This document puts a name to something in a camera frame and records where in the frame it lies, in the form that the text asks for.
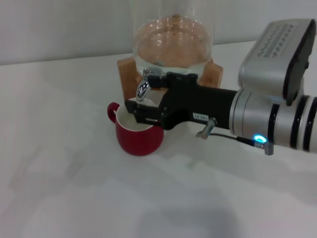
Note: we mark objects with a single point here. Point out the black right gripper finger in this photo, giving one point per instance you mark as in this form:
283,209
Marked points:
159,80
146,111

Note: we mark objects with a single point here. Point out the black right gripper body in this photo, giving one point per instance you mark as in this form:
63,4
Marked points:
193,104

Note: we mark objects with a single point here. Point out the chrome faucet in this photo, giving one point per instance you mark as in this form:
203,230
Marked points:
143,86

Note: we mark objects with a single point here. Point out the red ceramic cup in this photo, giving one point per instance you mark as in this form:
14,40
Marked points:
141,141

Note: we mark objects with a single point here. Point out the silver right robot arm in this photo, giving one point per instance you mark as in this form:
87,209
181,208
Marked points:
272,121

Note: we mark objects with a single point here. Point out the wooden dispenser stand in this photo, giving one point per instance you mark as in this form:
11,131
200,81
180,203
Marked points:
126,77

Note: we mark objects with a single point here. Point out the glass water dispenser jar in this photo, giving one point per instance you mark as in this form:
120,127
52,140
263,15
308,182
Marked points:
173,37

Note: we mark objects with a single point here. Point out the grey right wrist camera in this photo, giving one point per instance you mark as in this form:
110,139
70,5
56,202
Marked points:
272,54

